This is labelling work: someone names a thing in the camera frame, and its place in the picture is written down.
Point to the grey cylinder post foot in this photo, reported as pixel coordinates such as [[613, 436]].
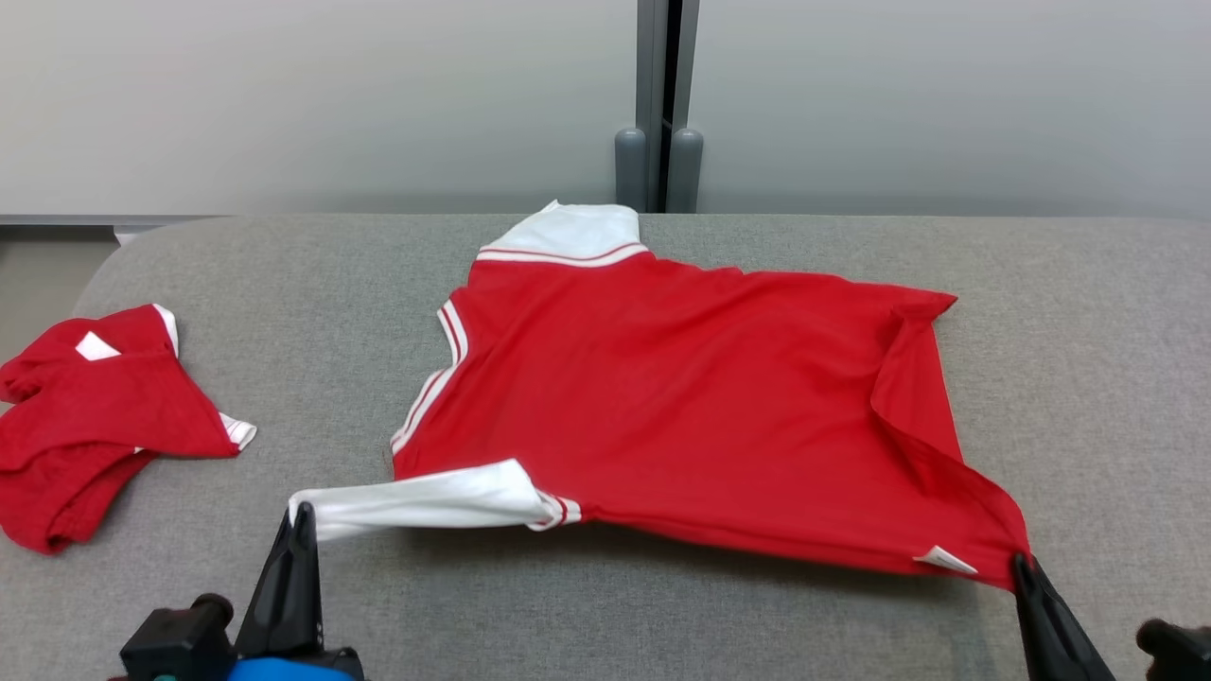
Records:
[[630, 170], [685, 170]]

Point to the red basketball jersey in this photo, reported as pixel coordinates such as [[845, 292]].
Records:
[[681, 397]]

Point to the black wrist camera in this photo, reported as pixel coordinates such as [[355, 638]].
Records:
[[1178, 653], [175, 643]]

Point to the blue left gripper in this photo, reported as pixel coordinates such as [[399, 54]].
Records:
[[284, 670]]

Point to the grey metal partition post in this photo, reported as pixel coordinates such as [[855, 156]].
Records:
[[651, 66]]

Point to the grey partition bottom rail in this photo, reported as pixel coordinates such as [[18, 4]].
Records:
[[95, 220]]

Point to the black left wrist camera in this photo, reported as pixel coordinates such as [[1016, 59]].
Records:
[[175, 643]]

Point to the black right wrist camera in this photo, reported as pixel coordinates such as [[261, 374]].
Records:
[[1178, 653]]

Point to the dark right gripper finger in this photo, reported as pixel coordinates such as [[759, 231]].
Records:
[[1055, 634]]

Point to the red shorts white trim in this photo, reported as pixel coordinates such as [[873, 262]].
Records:
[[95, 416]]

